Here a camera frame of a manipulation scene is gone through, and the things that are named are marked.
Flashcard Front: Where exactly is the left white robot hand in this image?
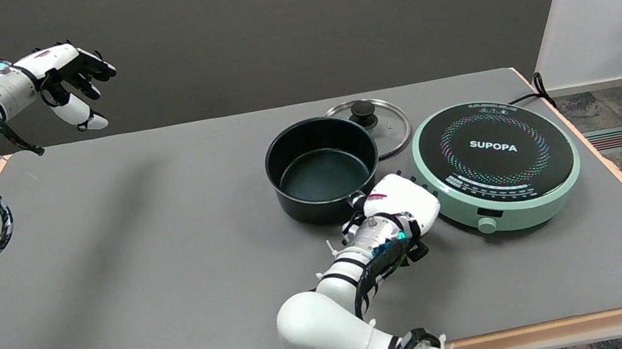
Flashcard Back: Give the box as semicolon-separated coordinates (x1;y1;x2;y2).
16;33;127;142

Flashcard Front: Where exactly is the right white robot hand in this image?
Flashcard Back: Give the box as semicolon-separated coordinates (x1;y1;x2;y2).
334;166;446;251

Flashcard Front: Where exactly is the black cooking pot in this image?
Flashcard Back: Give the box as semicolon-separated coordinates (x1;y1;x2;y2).
258;108;390;234

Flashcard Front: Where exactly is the glass pot lid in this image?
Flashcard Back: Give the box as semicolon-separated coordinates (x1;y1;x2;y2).
323;91;416;169

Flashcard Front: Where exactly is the green induction cooker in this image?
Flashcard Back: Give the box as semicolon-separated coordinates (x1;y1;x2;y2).
403;85;591;247

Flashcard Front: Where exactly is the black power cord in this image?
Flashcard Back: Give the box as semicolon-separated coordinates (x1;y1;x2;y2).
503;70;558;117

